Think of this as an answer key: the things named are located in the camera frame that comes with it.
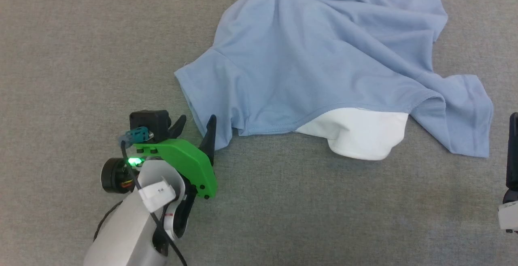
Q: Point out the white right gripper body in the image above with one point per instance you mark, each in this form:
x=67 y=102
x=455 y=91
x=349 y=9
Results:
x=510 y=216

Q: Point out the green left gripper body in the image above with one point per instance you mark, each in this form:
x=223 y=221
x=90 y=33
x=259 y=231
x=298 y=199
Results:
x=186 y=158

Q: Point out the light blue white-sleeved shirt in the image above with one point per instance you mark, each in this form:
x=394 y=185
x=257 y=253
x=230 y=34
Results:
x=315 y=55

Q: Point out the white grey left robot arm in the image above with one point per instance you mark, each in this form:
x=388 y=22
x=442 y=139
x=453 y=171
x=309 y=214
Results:
x=129 y=225

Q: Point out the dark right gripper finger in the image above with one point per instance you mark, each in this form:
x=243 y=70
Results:
x=514 y=152

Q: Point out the grey fabric work surface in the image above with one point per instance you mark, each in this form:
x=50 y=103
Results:
x=81 y=35

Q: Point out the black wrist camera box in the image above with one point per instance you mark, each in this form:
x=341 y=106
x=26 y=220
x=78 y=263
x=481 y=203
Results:
x=149 y=120

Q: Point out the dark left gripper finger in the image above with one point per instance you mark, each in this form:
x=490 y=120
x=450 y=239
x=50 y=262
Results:
x=179 y=126
x=209 y=142

